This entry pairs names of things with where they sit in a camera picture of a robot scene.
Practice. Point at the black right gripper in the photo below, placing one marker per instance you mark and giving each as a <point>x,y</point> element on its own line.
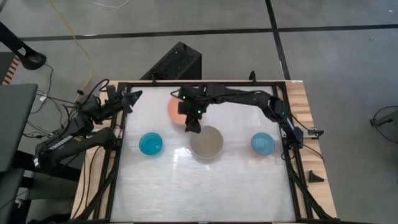
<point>190,105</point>

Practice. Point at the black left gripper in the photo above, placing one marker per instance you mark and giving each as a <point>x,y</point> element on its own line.
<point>116,99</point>

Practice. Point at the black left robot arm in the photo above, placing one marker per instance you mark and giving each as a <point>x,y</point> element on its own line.
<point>73,140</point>

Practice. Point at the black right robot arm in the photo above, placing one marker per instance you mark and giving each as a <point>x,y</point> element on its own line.
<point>267,104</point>

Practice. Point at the grey beige bowl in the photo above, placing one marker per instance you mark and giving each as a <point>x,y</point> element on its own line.
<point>206,142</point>

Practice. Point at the orange bowl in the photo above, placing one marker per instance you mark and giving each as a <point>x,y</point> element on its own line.
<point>173,111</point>

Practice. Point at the cyan bowl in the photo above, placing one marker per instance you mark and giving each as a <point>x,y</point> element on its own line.
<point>150,143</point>

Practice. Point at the black box on floor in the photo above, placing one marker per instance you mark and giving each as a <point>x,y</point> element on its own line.
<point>175,63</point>

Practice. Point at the blue patterned bowl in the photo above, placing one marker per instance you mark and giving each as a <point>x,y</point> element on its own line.
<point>262,144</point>

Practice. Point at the grey desk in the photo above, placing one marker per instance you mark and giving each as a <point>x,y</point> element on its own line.
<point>14,124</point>

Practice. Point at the black stand foot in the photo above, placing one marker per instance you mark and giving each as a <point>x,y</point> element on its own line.
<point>21,49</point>

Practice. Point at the orange black striped board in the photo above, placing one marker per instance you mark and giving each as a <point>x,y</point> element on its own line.
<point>11,71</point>

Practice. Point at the black metal table frame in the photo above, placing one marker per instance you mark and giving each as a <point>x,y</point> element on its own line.
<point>115,155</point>

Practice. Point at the black clamp mount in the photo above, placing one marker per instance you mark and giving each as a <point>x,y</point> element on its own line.
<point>314,132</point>

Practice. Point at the black triangular bracket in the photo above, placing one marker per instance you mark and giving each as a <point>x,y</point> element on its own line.
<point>315,177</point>

